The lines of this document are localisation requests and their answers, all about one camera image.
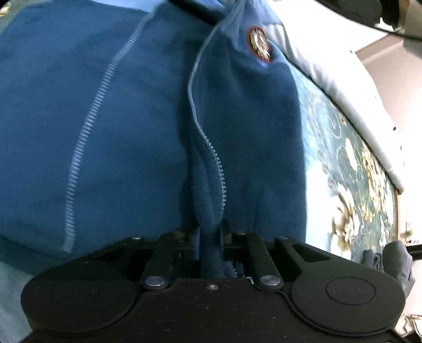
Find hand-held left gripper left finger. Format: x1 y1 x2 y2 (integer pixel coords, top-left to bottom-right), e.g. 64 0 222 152
87 220 202 291

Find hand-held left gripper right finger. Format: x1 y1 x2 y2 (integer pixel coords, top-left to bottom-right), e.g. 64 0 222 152
219 220 332 292

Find blue fleece zip jacket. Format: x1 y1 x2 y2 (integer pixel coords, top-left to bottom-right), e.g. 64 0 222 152
0 0 308 281

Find green floral blanket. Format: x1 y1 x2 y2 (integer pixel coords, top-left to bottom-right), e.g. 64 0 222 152
290 66 400 264

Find grey cloth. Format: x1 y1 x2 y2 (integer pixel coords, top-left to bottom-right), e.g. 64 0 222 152
362 240 416 292

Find pale blue cloth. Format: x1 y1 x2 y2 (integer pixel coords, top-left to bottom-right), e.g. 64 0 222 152
0 260 38 343

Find light blue daisy quilt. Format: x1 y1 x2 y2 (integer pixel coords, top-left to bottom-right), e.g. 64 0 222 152
264 0 406 193

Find white wardrobe with black band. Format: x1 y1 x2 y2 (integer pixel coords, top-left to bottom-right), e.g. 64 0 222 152
280 0 411 37

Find wooden bed frame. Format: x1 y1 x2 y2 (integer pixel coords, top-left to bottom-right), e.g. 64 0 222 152
394 190 405 239

